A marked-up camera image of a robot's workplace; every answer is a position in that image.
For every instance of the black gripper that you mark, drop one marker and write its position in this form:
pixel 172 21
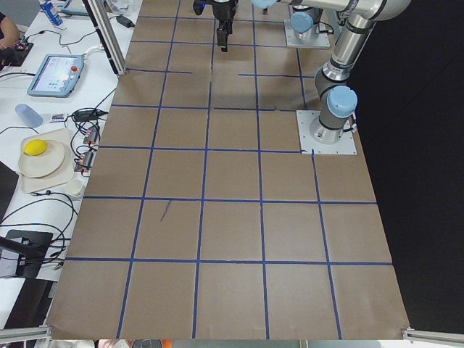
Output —
pixel 224 9

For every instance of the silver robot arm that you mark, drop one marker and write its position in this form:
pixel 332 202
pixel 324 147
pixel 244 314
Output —
pixel 338 100
pixel 303 19

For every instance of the black power adapter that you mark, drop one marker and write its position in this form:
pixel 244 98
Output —
pixel 124 21

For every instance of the blue plastic cup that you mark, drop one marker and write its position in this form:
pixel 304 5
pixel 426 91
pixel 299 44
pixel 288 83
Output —
pixel 28 115

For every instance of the beige tray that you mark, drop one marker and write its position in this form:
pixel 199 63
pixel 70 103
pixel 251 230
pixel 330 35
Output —
pixel 61 175

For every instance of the white paper cup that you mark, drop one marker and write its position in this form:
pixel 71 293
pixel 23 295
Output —
pixel 75 188

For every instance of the yellow lemon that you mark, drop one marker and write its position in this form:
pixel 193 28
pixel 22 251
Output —
pixel 35 147

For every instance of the beige plate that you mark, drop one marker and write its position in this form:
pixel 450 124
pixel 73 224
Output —
pixel 44 164

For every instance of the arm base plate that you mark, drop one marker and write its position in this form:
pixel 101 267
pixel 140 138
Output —
pixel 315 38
pixel 315 139

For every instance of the aluminium frame post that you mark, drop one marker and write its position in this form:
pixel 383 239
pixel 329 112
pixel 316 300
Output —
pixel 102 25

